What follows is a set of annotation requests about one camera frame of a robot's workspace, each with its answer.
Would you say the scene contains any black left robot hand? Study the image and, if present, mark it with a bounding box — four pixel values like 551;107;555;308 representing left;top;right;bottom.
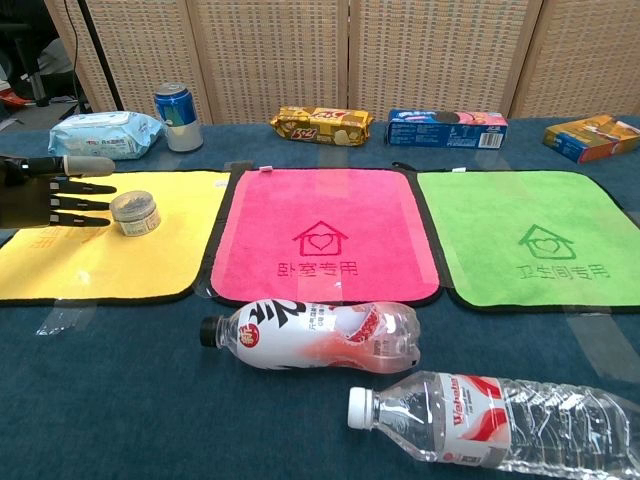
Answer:
0;154;118;231

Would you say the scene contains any small round clear plastic jar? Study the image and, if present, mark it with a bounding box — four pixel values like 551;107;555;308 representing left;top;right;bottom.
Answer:
109;190;163;238

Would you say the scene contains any blue cookie box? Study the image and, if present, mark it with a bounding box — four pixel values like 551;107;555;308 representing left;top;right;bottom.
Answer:
384;108;510;151

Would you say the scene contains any yellow and blue snack box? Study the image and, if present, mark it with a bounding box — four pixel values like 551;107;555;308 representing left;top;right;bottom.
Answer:
542;114;640;166

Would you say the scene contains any yellow microfibre cloth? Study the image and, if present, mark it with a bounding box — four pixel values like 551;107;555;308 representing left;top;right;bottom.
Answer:
0;169;233;307

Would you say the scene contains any light blue wet wipes pack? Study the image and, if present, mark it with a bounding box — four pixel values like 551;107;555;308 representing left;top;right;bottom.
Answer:
47;111;166;163

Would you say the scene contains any clear tape strip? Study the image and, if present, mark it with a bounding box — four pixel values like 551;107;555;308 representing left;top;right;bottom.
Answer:
35;304;98;337

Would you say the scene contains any black tripod stand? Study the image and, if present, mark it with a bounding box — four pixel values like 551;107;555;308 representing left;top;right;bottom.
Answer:
53;0;125;121

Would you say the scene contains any black office chair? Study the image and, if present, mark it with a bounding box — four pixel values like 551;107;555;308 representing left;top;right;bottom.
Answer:
0;0;62;109

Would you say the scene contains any blue and silver drink can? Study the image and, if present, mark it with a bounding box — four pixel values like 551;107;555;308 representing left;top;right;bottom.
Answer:
153;82;205;153

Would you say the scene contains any blue table cover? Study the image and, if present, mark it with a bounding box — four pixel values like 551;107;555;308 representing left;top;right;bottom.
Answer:
0;116;640;480

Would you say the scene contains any black-capped bottle with white label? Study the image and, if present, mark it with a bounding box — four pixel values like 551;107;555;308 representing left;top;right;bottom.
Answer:
199;298;423;374

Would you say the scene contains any wicker folding screen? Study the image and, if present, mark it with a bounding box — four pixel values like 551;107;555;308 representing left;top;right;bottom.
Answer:
43;0;640;127

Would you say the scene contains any pink microfibre cloth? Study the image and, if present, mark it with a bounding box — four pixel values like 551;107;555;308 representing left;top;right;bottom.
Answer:
197;166;445;309

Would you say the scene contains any yellow biscuit packet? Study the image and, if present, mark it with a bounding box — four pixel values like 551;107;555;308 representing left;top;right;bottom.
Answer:
269;105;375;149

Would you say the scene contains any green microfibre cloth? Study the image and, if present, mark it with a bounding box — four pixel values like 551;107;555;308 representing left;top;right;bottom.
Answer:
414;169;640;315

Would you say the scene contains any clear white-capped water bottle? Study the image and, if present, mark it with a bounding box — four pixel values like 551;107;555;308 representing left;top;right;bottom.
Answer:
347;369;640;480

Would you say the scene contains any black hanging cable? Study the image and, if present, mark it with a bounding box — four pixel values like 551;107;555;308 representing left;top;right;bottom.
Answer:
67;0;82;109

